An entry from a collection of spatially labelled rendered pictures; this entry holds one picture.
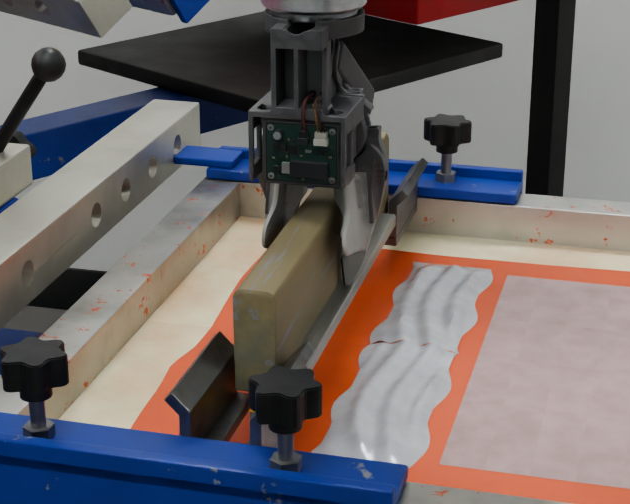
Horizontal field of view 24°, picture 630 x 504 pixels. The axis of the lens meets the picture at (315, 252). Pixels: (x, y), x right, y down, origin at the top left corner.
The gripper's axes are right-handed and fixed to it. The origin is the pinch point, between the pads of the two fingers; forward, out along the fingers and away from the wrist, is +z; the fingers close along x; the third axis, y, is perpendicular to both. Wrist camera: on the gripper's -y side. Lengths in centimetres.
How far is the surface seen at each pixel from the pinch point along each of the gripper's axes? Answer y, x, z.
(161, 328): 1.0, -13.0, 6.7
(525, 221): -25.6, 12.8, 4.6
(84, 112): -64, -48, 9
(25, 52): -201, -122, 37
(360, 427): 14.5, 6.5, 6.0
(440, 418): 10.4, 11.3, 6.8
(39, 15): -39, -41, -9
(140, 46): -91, -50, 7
